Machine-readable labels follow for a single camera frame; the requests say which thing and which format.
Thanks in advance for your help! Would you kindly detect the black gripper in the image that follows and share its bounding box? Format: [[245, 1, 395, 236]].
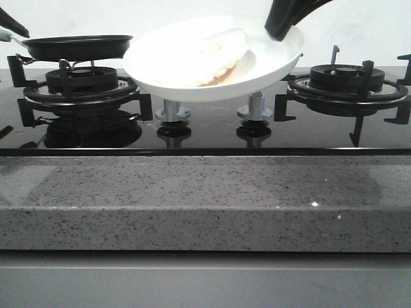
[[265, 0, 332, 41]]

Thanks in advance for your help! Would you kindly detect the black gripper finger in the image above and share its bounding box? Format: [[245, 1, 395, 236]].
[[0, 8, 30, 38]]

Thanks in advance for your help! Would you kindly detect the white round plate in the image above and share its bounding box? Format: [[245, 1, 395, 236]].
[[123, 15, 304, 103]]

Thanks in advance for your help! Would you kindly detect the black frying pan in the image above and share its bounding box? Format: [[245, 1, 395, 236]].
[[15, 35, 133, 62]]

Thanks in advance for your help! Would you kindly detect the fried egg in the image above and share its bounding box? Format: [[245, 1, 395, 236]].
[[148, 28, 249, 87]]

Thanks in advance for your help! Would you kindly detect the black left pan support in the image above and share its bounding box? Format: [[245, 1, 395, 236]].
[[7, 55, 153, 126]]

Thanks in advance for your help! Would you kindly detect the black pan support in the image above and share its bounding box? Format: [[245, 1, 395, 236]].
[[274, 45, 410, 147], [7, 55, 153, 126]]

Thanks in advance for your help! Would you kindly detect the black right burner head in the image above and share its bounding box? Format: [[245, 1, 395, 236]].
[[309, 64, 366, 94]]

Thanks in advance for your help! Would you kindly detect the black burner head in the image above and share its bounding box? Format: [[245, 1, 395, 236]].
[[46, 67, 118, 94], [309, 64, 366, 94]]

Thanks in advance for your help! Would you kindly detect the black left burner head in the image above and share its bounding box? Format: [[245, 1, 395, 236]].
[[46, 67, 118, 94]]

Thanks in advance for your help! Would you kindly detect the silver right stove knob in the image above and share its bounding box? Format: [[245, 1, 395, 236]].
[[237, 91, 274, 121]]

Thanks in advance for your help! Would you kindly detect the silver stove knob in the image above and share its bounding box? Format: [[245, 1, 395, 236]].
[[155, 99, 191, 123], [237, 91, 274, 121]]

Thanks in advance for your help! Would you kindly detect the black glass gas hob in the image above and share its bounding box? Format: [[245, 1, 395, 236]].
[[1, 69, 410, 157]]

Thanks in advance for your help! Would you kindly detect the silver left stove knob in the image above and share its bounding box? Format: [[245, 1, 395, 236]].
[[155, 99, 191, 123]]

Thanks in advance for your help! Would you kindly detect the black right pan support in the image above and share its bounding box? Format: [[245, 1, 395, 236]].
[[274, 45, 410, 147]]

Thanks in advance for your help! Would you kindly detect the grey cabinet front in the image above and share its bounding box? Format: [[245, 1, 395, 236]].
[[1, 252, 410, 307]]

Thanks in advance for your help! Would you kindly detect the chrome wire pan rack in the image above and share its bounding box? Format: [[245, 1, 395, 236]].
[[15, 53, 95, 69]]

